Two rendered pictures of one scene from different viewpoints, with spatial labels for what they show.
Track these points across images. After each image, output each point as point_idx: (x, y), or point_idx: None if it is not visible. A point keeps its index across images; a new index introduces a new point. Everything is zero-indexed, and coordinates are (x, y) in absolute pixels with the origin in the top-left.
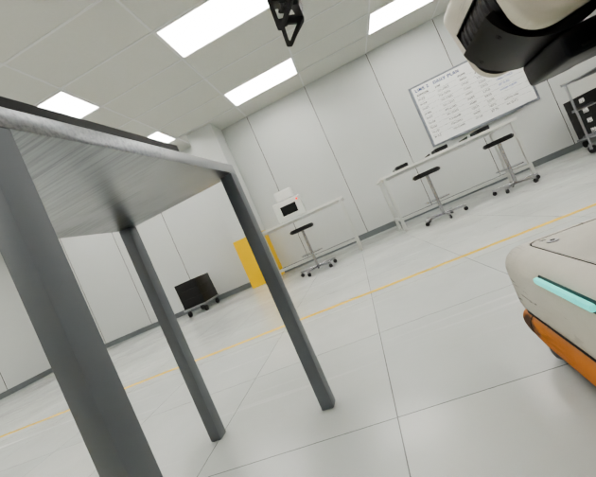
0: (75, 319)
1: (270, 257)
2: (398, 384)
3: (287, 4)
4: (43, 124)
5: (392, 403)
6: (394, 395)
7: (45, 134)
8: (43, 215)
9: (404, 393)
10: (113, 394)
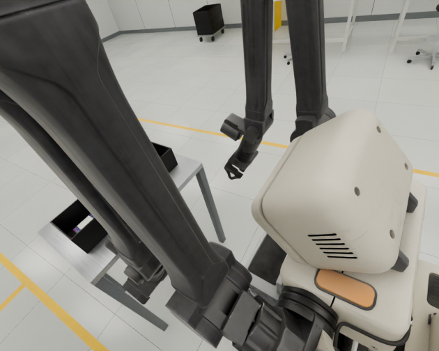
0: (127, 301)
1: (211, 202)
2: (248, 253)
3: (235, 177)
4: (110, 263)
5: (240, 261)
6: (243, 258)
7: (111, 266)
8: (116, 288)
9: (246, 260)
10: (137, 306)
